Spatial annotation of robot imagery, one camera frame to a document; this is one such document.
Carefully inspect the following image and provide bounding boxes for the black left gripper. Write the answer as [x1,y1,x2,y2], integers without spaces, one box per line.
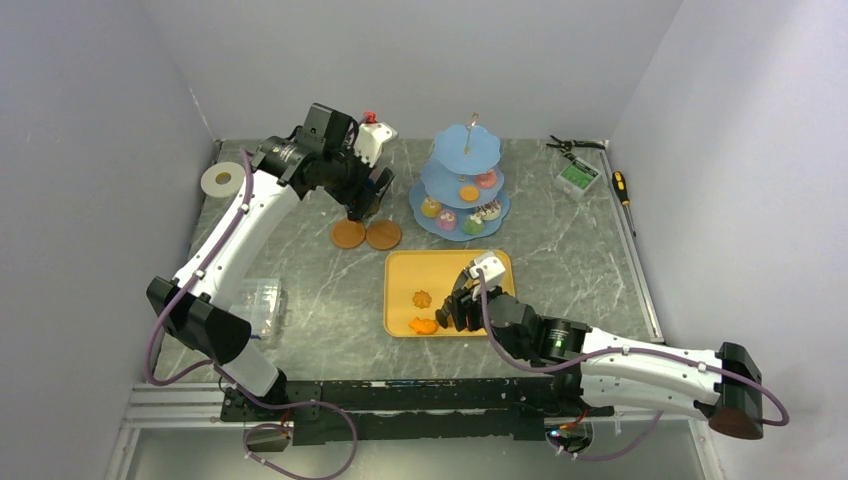
[323,138,395,219]

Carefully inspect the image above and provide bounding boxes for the yellow cupcake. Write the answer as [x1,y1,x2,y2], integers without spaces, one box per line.
[420,197,442,219]

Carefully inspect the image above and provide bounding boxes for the green cupcake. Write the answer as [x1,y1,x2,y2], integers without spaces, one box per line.
[463,214,486,236]

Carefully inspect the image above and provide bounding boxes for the purple cupcake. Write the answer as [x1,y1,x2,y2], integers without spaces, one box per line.
[435,209,458,232]

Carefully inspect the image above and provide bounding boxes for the chocolate white sprinkled donut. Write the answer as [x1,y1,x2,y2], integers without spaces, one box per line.
[475,199,502,222]

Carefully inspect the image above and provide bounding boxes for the blue three-tier cake stand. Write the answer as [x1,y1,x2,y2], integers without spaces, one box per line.
[409,113,510,242]

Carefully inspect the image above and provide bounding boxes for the round orange cookie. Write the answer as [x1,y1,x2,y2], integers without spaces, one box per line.
[458,185,480,203]

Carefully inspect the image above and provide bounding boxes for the pink cupcake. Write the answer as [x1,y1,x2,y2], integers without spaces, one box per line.
[474,168,498,189]

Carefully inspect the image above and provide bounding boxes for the black food tongs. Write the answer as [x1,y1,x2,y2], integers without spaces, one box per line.
[435,305,456,330]

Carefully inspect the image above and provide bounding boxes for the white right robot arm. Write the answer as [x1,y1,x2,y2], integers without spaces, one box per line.
[436,268,767,440]

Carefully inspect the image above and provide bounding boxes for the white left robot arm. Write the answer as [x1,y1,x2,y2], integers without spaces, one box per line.
[146,103,398,420]

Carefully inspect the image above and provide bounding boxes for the orange fish-shaped cookie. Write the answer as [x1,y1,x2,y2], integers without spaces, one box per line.
[408,317,440,335]

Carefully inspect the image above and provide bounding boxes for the orange swirl cookie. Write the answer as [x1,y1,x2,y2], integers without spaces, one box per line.
[411,290,432,309]

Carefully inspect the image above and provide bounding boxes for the left wooden coaster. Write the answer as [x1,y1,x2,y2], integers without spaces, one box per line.
[330,219,367,249]

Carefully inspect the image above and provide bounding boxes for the wooden coaster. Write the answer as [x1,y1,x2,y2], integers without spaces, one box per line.
[365,220,403,251]
[330,219,367,249]

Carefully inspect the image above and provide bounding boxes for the yellow serving tray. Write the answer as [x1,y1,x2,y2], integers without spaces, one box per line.
[383,250,482,338]

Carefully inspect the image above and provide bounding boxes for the right wooden coaster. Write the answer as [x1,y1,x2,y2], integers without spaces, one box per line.
[365,220,403,251]

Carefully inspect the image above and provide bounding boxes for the white tape roll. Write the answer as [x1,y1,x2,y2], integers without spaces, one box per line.
[200,162,245,198]

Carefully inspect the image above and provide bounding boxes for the clear plastic screw box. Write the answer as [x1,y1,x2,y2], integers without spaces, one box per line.
[230,278,288,347]

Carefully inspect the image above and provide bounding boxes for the green white electronic box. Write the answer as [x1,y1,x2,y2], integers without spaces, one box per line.
[554,156,602,201]

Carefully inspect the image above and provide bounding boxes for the black pliers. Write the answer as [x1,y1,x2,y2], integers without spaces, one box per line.
[546,135,606,153]

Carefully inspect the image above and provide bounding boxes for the yellow black screwdriver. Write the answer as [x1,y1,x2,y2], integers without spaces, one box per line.
[612,171,637,238]

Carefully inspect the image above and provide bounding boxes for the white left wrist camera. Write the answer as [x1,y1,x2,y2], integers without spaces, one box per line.
[353,111,398,167]

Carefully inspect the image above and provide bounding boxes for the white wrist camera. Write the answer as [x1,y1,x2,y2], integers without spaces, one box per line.
[467,250,507,286]
[353,111,398,167]

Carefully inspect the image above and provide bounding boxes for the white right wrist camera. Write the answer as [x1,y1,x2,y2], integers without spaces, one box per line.
[467,250,507,286]

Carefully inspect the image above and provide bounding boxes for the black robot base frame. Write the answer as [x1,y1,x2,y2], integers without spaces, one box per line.
[220,377,614,446]

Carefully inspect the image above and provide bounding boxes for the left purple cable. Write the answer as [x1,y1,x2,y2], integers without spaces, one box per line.
[144,119,360,480]

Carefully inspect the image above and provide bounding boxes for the purple cable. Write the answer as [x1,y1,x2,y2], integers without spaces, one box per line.
[144,119,360,480]
[476,268,791,463]

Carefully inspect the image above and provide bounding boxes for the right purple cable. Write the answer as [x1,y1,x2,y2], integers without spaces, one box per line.
[476,268,791,463]

